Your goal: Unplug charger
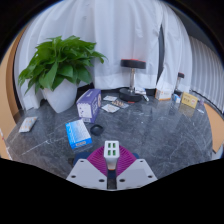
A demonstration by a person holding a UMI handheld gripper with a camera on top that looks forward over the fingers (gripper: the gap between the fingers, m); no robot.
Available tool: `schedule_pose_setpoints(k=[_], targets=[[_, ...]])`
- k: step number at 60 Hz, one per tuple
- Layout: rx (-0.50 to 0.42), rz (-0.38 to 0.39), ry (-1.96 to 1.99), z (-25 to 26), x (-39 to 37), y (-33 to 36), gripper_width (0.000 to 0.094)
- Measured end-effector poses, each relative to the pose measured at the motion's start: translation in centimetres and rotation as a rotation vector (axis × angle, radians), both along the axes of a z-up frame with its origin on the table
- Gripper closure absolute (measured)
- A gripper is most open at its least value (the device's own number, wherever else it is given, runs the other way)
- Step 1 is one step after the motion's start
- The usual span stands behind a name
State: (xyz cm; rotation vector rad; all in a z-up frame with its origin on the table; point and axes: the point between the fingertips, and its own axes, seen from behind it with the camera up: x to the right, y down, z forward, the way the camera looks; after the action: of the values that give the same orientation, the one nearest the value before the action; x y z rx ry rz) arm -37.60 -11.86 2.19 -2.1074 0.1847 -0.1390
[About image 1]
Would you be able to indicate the flat white card packet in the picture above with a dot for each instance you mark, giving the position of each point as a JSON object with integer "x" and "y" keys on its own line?
{"x": 110, "y": 108}
{"x": 110, "y": 98}

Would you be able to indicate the blue and white box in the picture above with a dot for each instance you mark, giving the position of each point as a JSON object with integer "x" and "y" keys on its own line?
{"x": 78, "y": 133}

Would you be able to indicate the flat brown printed packet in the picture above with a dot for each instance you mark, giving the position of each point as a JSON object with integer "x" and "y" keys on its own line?
{"x": 120, "y": 104}

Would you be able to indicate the small white blue box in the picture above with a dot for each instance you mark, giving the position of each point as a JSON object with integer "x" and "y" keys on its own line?
{"x": 176, "y": 98}

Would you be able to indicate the small white blue tube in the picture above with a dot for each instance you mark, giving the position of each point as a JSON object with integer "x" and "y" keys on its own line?
{"x": 146, "y": 98}

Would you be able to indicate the white blue flat packet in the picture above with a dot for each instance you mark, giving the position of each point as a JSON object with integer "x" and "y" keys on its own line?
{"x": 140, "y": 90}

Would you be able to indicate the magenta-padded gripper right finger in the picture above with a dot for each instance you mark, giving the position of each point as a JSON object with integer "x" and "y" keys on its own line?
{"x": 140, "y": 173}

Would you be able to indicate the green plant in white pot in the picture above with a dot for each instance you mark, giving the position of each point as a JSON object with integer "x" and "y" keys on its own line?
{"x": 61, "y": 96}

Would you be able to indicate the small black round object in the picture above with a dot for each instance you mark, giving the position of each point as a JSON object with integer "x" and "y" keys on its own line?
{"x": 96, "y": 130}

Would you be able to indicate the small white flat piece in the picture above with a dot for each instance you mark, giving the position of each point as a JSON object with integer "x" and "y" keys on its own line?
{"x": 200, "y": 110}

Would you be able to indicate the black round stool red rim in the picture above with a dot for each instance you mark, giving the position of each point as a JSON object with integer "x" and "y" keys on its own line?
{"x": 132, "y": 64}
{"x": 181, "y": 75}

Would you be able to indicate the white charger block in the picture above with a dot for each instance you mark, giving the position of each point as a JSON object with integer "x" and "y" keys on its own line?
{"x": 111, "y": 151}

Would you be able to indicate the white curtain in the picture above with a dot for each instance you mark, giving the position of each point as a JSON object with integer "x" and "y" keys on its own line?
{"x": 116, "y": 33}
{"x": 175, "y": 50}

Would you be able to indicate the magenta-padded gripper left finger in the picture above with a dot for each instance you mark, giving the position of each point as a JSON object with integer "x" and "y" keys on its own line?
{"x": 83, "y": 173}

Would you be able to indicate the white sachet packet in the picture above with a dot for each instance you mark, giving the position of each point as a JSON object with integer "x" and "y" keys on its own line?
{"x": 28, "y": 124}

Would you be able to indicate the purple cardboard box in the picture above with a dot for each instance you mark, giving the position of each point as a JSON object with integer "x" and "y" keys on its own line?
{"x": 88, "y": 106}

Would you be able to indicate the white and orange box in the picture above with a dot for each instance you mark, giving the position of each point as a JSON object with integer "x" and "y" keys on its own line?
{"x": 163, "y": 94}

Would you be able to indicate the yellow sign card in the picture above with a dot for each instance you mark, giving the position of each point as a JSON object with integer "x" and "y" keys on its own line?
{"x": 189, "y": 100}

